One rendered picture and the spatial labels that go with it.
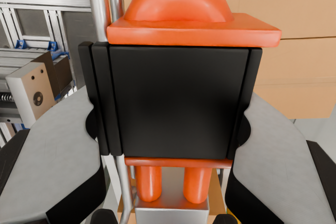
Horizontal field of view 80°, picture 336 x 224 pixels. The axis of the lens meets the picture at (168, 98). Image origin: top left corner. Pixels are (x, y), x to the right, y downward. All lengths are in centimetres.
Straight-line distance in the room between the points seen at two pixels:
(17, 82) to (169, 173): 40
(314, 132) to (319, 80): 108
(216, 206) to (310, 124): 138
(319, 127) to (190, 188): 200
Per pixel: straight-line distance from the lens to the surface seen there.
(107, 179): 166
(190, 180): 17
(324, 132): 220
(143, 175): 16
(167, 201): 19
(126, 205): 18
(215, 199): 89
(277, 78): 102
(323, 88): 115
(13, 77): 53
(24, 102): 55
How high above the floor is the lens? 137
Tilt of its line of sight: 60 degrees down
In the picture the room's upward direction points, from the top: 178 degrees counter-clockwise
